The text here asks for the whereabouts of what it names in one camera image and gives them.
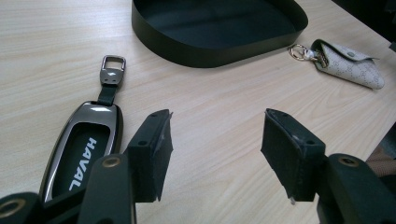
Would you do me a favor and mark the car key with silver case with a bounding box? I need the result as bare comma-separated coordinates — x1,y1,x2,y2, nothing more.
38,54,127,203

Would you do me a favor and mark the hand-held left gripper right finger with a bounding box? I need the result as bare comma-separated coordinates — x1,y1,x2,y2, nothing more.
260,107,329,205

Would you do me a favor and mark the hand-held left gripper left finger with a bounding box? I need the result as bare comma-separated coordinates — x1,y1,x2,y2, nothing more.
124,108,175,203

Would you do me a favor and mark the beige patterned key pouch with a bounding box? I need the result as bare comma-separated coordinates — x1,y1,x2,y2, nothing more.
289,38,386,91

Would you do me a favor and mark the black key rack with tray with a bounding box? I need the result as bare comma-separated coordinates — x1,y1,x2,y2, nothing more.
131,0,309,69

